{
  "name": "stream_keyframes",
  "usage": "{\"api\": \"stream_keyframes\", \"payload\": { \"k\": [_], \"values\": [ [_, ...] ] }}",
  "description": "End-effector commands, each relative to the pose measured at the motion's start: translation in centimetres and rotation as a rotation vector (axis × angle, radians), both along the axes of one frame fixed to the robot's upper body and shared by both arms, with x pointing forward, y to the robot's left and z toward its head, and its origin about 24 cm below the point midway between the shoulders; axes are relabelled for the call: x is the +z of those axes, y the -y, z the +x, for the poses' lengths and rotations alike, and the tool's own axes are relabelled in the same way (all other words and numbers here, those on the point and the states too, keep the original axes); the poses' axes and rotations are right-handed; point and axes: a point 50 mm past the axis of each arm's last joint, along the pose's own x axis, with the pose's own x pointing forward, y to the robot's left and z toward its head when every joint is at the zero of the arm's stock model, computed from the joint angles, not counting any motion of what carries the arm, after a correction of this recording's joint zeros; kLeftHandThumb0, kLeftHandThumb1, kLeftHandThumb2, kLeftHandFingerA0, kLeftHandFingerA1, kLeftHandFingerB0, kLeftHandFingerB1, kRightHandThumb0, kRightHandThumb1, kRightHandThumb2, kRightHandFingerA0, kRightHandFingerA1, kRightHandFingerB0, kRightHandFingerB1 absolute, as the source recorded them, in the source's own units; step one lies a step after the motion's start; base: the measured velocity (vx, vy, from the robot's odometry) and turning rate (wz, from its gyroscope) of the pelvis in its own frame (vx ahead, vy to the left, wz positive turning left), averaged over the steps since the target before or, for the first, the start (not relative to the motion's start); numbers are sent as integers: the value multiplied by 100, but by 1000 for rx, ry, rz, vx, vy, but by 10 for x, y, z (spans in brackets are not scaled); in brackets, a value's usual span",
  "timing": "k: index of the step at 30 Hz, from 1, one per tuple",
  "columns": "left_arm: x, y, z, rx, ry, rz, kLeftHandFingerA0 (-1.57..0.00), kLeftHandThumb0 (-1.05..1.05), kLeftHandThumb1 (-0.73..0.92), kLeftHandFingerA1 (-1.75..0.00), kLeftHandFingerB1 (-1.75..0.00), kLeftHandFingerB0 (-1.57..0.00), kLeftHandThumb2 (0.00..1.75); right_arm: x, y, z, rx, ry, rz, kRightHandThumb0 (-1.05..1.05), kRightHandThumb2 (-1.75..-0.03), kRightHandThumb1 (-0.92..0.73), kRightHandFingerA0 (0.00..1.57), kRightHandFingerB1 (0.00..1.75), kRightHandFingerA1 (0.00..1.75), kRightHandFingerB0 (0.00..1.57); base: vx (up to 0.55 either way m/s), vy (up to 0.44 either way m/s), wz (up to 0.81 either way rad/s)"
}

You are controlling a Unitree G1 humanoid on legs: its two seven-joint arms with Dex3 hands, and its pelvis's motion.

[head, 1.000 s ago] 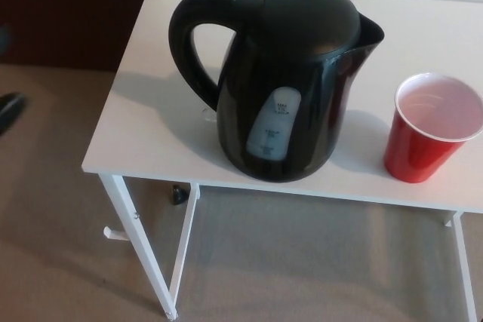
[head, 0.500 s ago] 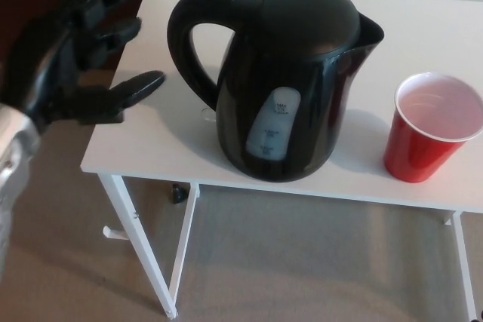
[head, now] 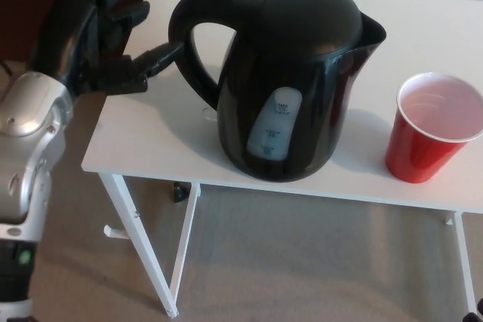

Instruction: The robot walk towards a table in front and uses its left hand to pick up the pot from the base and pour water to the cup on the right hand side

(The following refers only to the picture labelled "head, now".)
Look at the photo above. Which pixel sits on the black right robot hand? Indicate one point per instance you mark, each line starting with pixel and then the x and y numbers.
pixel 471 318

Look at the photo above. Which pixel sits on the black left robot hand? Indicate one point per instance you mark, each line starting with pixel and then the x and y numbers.
pixel 87 35

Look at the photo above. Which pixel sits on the black electric kettle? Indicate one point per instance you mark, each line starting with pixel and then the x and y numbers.
pixel 309 54

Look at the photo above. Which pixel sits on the red plastic cup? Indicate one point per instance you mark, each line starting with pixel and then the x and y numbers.
pixel 419 152

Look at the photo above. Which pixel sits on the white table with metal legs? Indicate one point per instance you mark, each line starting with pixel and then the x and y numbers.
pixel 128 141

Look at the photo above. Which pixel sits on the small black plug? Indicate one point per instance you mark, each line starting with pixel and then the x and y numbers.
pixel 179 192

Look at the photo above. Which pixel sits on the white hook on table leg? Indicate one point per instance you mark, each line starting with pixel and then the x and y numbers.
pixel 115 233

